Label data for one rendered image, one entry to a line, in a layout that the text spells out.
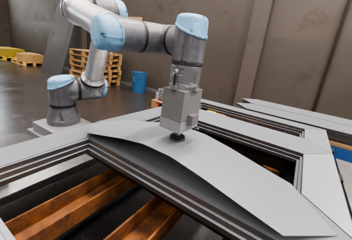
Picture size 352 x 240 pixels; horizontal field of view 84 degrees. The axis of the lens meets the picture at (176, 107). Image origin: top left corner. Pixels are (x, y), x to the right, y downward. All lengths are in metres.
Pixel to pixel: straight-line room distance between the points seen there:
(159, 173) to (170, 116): 0.14
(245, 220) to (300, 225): 0.10
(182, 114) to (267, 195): 0.25
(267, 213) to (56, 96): 0.94
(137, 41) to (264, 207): 0.43
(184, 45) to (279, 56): 3.94
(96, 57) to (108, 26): 0.53
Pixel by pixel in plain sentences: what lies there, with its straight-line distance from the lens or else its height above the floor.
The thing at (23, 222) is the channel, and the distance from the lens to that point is 0.66.
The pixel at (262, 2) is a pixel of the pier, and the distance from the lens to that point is 4.35.
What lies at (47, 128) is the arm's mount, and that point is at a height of 0.72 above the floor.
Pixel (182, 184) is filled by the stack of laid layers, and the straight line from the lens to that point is 0.48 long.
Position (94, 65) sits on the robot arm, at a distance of 0.99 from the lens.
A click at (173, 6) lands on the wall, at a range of 5.28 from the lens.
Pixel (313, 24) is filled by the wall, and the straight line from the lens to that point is 4.40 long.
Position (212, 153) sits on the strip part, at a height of 0.90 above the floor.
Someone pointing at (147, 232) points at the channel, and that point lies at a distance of 0.61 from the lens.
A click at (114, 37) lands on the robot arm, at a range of 0.45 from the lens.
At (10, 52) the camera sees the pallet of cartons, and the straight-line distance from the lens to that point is 10.41.
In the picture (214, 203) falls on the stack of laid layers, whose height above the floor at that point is 0.85.
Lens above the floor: 1.14
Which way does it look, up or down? 16 degrees down
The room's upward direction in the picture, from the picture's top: 7 degrees clockwise
